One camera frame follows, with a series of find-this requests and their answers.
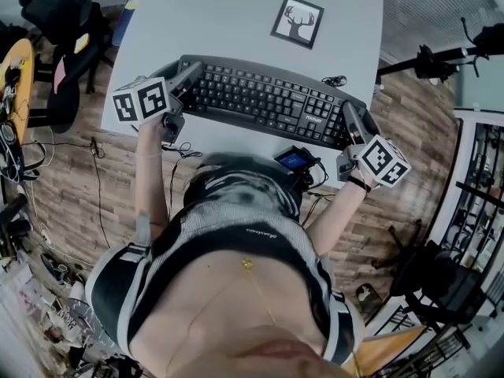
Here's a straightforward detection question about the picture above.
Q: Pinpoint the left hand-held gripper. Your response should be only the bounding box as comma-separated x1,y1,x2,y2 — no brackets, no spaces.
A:
112,61,204,144

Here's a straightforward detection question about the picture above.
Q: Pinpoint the small blue screen device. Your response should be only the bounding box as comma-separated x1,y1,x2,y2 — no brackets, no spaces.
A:
274,146,320,172

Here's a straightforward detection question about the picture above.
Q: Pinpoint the yellow round table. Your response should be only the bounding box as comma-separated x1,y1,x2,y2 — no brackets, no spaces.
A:
0,38,35,141

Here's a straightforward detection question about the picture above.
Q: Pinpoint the blue chair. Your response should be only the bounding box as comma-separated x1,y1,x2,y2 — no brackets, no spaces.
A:
108,0,153,46

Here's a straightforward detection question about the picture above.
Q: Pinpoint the black cable tangle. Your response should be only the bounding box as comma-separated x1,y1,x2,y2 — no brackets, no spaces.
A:
0,120,46,183

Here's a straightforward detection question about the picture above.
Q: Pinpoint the black floor cable with adapter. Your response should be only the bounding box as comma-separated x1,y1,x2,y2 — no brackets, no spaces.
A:
89,136,111,250

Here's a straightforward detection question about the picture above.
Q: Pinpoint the gold necklace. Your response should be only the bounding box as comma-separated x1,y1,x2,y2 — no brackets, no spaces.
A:
240,257,279,326

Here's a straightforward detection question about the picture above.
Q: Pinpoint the black office chair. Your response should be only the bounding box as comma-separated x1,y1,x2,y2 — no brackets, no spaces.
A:
19,0,115,94
372,218,489,326

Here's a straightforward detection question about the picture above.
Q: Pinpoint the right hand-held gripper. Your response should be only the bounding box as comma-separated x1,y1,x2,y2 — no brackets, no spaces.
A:
336,100,413,188

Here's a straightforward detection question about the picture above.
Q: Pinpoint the black bin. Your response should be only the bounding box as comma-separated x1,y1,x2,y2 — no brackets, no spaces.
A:
355,283,381,310

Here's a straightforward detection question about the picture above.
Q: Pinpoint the pink paper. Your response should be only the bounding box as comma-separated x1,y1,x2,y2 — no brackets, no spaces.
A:
53,55,68,94

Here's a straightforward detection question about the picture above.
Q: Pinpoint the framed deer picture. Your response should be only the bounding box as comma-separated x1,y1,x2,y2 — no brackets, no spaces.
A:
269,0,325,50

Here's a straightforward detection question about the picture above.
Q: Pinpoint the black scooter handlebar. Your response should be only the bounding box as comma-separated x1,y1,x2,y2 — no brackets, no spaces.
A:
376,17,504,86

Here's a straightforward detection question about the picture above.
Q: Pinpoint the black wristband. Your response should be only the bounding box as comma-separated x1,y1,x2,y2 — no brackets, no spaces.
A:
346,175,373,195

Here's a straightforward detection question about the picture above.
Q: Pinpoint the orange top white table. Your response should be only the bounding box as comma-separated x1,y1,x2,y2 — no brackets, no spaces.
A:
354,324,428,373

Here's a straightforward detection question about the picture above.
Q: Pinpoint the person's right hand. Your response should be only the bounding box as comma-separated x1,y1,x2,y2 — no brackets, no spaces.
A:
348,161,381,191

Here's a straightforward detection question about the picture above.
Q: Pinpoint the person's left forearm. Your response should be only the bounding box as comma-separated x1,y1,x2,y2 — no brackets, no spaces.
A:
135,154,172,228

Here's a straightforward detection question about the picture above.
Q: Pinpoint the person's right forearm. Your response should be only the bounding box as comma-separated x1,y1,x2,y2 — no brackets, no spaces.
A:
305,183,369,255

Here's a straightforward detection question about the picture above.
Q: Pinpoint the person's left hand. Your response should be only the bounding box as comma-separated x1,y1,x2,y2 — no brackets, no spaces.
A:
137,117,165,157

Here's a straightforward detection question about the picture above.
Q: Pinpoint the white shelf with black frames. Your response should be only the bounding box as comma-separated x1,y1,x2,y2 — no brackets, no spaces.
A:
428,110,504,283

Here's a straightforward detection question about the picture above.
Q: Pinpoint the pile of papers and boxes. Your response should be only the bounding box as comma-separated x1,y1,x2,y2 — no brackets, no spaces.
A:
0,261,143,378

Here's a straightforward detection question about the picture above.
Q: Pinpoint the black round stool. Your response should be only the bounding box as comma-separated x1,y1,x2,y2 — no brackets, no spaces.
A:
46,80,82,133

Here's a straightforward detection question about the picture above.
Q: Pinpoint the person's body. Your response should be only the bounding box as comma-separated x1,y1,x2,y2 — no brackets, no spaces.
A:
84,151,365,378

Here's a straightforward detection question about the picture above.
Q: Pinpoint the black keyboard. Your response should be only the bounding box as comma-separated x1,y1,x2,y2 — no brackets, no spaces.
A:
172,54,369,151

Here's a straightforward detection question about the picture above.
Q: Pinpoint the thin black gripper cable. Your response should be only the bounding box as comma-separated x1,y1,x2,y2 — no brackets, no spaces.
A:
161,142,204,220
298,159,335,228

